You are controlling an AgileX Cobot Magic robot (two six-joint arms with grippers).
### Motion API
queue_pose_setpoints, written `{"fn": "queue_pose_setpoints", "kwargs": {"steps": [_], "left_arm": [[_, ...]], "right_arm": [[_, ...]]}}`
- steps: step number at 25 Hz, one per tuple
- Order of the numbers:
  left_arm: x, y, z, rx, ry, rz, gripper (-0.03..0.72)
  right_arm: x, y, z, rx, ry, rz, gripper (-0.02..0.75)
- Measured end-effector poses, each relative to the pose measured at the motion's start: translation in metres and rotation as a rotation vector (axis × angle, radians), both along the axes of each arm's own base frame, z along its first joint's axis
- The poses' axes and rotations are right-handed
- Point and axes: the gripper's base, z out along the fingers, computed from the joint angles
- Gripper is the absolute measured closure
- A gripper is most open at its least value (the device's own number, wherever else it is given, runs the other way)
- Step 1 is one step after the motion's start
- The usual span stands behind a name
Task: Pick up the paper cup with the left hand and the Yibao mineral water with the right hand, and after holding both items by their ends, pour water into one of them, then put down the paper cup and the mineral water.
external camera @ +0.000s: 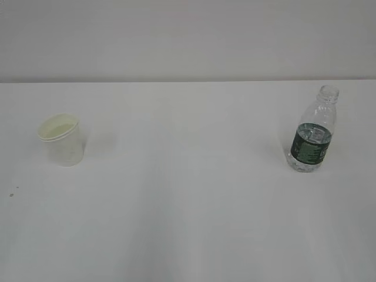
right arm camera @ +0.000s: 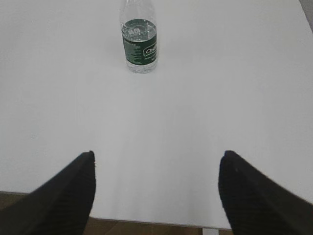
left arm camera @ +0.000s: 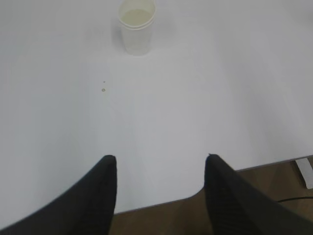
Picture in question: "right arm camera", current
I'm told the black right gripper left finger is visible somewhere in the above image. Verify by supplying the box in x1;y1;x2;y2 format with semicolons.
0;151;96;235

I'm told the clear water bottle green label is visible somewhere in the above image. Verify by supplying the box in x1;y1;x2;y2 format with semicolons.
119;0;157;73

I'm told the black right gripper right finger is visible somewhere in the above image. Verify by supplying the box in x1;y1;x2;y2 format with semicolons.
218;150;313;235

